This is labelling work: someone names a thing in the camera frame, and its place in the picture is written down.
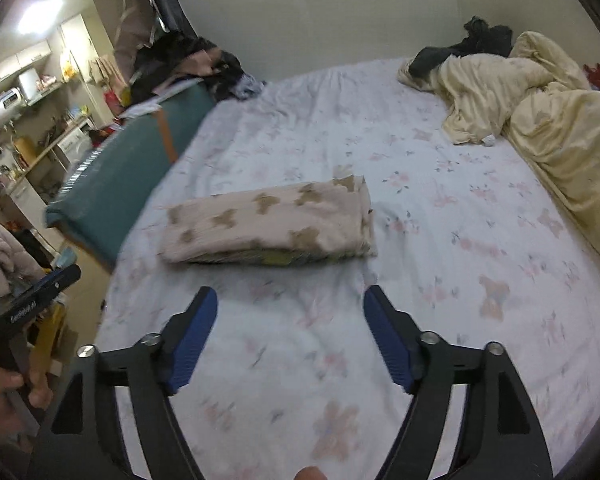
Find yellow stool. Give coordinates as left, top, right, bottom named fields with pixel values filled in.
left=27, top=302, right=68, bottom=376

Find hanging pink towel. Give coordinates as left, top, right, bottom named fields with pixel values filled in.
left=87, top=55, right=118, bottom=86

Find black clothes on bed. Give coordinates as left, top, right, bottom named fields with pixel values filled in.
left=409, top=15, right=513, bottom=77

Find bed with floral sheet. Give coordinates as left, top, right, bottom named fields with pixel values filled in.
left=95, top=57, right=600, bottom=480

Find brown curtain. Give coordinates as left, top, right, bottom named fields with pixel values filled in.
left=112, top=0, right=156, bottom=66

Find ceiling lamp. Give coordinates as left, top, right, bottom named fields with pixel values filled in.
left=17, top=0, right=63, bottom=28

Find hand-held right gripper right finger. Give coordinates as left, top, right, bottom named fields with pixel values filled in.
left=362, top=285, right=553, bottom=480

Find person's left hand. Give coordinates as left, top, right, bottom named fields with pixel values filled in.
left=0, top=365, right=56, bottom=441

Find folded green patterned cloth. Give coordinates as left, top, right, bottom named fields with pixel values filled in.
left=190, top=250, right=331, bottom=267

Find pile of dark clothes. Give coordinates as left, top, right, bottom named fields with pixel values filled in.
left=130, top=30, right=266, bottom=103

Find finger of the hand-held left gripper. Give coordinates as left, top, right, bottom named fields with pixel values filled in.
left=7, top=264, right=82, bottom=311

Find cream bear print duvet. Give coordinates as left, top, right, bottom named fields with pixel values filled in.
left=397, top=30, right=600, bottom=271

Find white water heater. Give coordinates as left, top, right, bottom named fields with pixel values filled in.
left=0, top=87, right=23, bottom=138

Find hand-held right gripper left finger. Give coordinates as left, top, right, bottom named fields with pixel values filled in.
left=27, top=286, right=220, bottom=480

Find white wall cupboard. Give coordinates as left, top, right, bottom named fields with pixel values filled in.
left=0, top=37, right=53, bottom=88

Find wooden kitchen counter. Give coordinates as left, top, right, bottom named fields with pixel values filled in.
left=10, top=115, right=93, bottom=181

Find pink padded jacket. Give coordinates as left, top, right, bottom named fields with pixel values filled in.
left=0, top=214, right=46, bottom=301

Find white washing machine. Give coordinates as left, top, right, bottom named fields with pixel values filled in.
left=55, top=127, right=95, bottom=168

